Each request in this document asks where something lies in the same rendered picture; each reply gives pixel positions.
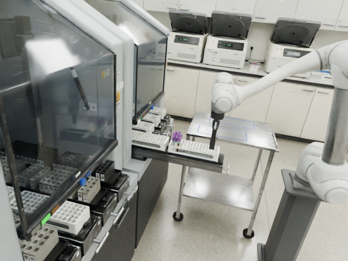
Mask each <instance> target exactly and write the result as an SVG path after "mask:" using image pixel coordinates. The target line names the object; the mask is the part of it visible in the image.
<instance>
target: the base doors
mask: <svg viewBox="0 0 348 261"><path fill-rule="evenodd" d="M167 70H174V71H167V74H166V86H165V99H164V109H166V114H170V115H177V116H181V117H186V118H192V119H193V117H194V115H195V113H196V111H199V112H205V113H211V110H210V109H211V101H212V99H211V98H212V97H211V91H212V86H213V80H214V79H215V76H216V75H217V73H215V72H208V71H202V70H200V72H199V70H194V69H187V68H180V67H172V66H167ZM176 74H179V75H183V76H178V75H176ZM232 77H233V79H234V80H233V84H235V85H237V83H238V85H237V86H246V85H249V84H252V83H254V82H256V81H257V80H259V79H255V78H248V77H241V76H233V75H232ZM236 77H237V78H236ZM238 80H241V81H238ZM242 81H247V82H242ZM235 82H236V83H235ZM197 86H198V87H197ZM303 89H304V90H308V91H303ZM311 90H312V91H314V92H309V91H311ZM289 91H291V92H298V93H299V94H295V93H289ZM318 91H319V92H323V93H328V94H323V93H318ZM196 94H197V95H196ZM333 94H334V90H331V89H324V88H316V87H312V86H306V85H298V84H291V83H284V82H278V83H276V84H275V85H272V86H271V87H269V88H267V89H265V90H263V91H261V92H260V93H258V94H256V95H254V96H251V97H249V98H247V99H245V100H244V101H243V102H242V103H241V105H239V106H238V107H236V108H235V109H233V110H232V111H230V112H228V113H225V115H224V116H227V117H228V116H229V117H233V118H240V119H246V120H251V121H257V122H264V123H269V124H270V128H271V131H272V132H274V133H277V134H283V135H289V136H295V137H300V138H306V139H312V140H318V141H323V142H324V141H325V136H326V131H327V125H328V119H329V114H330V109H331V103H332V98H333Z"/></svg>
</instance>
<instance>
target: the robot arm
mask: <svg viewBox="0 0 348 261"><path fill-rule="evenodd" d="M324 69H330V70H331V76H332V84H333V86H334V87H335V89H334V93H333V98H332V103H331V109H330V114H329V119H328V125H327V131H326V136H325V141H324V143H321V142H313V143H310V144H309V145H307V146H306V147H305V148H304V150H303V152H302V154H301V156H300V158H299V161H298V164H297V168H296V172H293V171H290V172H289V173H288V174H289V175H290V177H291V180H292V184H293V189H295V190H301V191H306V192H310V193H315V194H316V195H317V196H318V197H319V198H320V199H322V200H323V201H325V202H329V203H331V204H341V203H343V202H345V201H346V200H348V163H347V162H346V161H345V158H346V154H347V149H348V40H344V41H340V42H336V43H332V44H330V45H327V46H324V47H322V48H319V49H317V50H315V51H312V52H310V53H309V54H307V55H305V56H303V57H301V58H299V59H296V60H294V61H292V62H290V63H288V64H285V65H283V66H281V67H279V68H278V69H276V70H274V71H273V72H271V73H269V74H268V75H266V76H264V77H262V78H261V79H259V80H257V81H256V82H254V83H252V84H249V85H246V86H237V85H235V84H233V77H232V75H231V74H229V73H226V72H220V73H217V75H216V76H215V79H214V82H213V86H212V91H211V97H212V98H211V99H212V101H211V109H210V110H211V115H210V117H211V118H212V119H214V120H213V122H212V135H211V138H210V145H209V149H211V150H214V146H215V141H216V138H217V137H216V132H217V130H218V127H219V124H220V120H222V119H224V115H225V113H228V112H230V111H232V110H233V109H235V108H236V107H238V106H239V105H241V103H242V102H243V101H244V100H245V99H247V98H249V97H251V96H254V95H256V94H258V93H260V92H261V91H263V90H265V89H267V88H269V87H271V86H272V85H274V84H276V83H278V82H279V81H281V80H283V79H285V78H287V77H289V76H292V75H296V74H301V73H308V72H313V71H320V70H324Z"/></svg>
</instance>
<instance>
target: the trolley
mask: <svg viewBox="0 0 348 261"><path fill-rule="evenodd" d="M210 115H211V114H210V113H205V112H199V111H196V113H195V115H194V117H193V119H192V122H191V124H190V126H189V128H188V130H187V133H186V140H188V141H190V137H191V136H193V139H192V141H193V142H195V139H196V137H198V138H203V139H209V140H210V138H211V135H212V122H213V120H214V119H212V118H211V117H210ZM216 137H217V138H216V141H220V142H225V143H231V144H237V145H240V146H246V147H251V148H257V149H259V152H258V155H257V159H256V163H255V167H254V170H253V174H252V178H251V179H248V178H243V177H239V176H233V175H227V174H225V173H222V175H221V173H218V172H213V171H208V170H203V169H199V168H194V167H188V173H187V179H186V182H184V179H185V172H186V166H184V165H183V167H182V175H181V183H180V191H179V200H178V208H177V211H176V212H174V213H173V215H172V217H173V219H174V220H175V221H178V222H180V221H182V220H183V214H182V213H181V202H182V196H185V197H189V198H194V199H199V200H203V201H208V202H212V203H215V204H220V205H225V206H229V207H234V208H238V209H242V210H247V211H252V212H253V213H252V216H251V220H250V223H249V226H248V227H247V228H245V229H244V230H243V232H242V234H243V236H244V237H245V238H248V239H251V238H253V237H254V230H253V229H252V227H253V224H254V221H255V217H256V214H257V210H258V207H259V203H260V200H261V197H262V194H263V191H264V187H265V184H266V180H267V177H268V173H269V170H270V167H271V163H272V160H273V157H274V153H275V152H278V153H279V148H278V144H277V140H276V137H275V134H274V132H272V131H271V128H270V124H269V123H264V122H257V121H251V120H246V119H240V118H233V117H227V116H224V119H222V120H220V124H219V127H218V130H217V132H216ZM274 142H275V143H274ZM263 150H268V151H270V154H269V157H268V161H267V165H266V168H265V172H264V175H263V179H262V182H261V185H260V188H259V192H258V195H257V199H256V203H255V206H254V197H253V183H254V179H255V176H256V172H257V169H258V164H259V161H260V157H261V154H262V151H263Z"/></svg>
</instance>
